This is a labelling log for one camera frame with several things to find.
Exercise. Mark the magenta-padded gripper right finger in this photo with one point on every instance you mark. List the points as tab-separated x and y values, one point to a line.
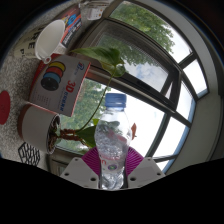
145	171

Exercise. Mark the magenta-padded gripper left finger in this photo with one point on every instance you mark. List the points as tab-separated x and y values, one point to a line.
80	171

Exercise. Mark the clear plastic water bottle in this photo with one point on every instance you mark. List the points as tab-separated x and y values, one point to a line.
112	140

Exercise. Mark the black lattice trivet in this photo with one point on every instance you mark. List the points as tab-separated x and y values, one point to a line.
29	154

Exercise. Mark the potted plant in white pot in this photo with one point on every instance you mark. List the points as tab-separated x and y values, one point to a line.
35	128

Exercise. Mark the red white filament box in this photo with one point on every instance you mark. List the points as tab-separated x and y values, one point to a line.
61	85

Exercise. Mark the flat round red coaster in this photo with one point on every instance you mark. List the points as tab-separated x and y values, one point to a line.
4	107

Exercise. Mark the white printed mug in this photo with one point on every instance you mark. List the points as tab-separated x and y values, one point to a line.
50	40

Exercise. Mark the small white charger box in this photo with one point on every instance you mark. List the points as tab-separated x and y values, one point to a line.
95	11

